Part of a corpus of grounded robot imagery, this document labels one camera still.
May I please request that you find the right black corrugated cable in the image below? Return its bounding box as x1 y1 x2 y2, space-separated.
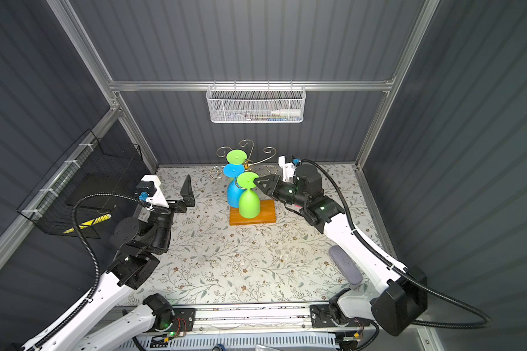
298 159 493 330

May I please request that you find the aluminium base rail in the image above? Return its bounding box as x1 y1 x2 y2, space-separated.
69 300 379 341

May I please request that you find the gold wire glass rack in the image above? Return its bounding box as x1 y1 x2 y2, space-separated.
209 139 277 226

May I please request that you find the white wire mesh basket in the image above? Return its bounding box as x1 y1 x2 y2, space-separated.
206 83 307 124

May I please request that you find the purple oblong case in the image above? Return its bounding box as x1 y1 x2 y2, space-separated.
329 246 363 285

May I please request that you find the blue wine glass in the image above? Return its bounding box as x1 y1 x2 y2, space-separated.
223 164 245 209

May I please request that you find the black wire basket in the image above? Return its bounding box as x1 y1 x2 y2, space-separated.
17 130 148 239

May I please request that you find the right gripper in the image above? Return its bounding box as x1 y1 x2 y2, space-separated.
254 175 307 209

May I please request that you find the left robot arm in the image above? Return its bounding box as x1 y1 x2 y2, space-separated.
10 175 196 350

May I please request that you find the green wine glass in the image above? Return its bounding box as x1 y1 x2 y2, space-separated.
237 171 261 219
226 149 247 165

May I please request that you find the floral table mat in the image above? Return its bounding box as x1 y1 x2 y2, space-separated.
97 164 387 307

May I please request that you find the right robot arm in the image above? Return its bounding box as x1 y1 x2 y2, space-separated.
254 164 427 336

